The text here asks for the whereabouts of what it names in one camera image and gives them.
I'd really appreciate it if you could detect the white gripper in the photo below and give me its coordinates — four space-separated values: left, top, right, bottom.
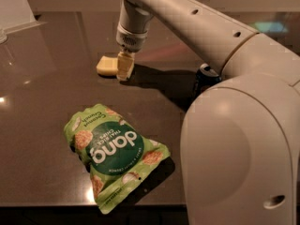
116 0 153 82

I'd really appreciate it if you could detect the yellow sponge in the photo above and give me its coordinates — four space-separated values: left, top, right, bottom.
96 56 118 76

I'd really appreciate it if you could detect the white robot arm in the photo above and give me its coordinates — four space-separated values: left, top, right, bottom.
127 0 300 225

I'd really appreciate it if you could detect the blue Pepsi can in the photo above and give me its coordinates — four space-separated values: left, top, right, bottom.
193 63 221 97

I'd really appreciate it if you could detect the green dang chips bag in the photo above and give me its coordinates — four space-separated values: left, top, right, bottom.
64 104 170 215

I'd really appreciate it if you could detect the white object at left edge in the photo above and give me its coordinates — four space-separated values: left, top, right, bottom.
0 0 44 44

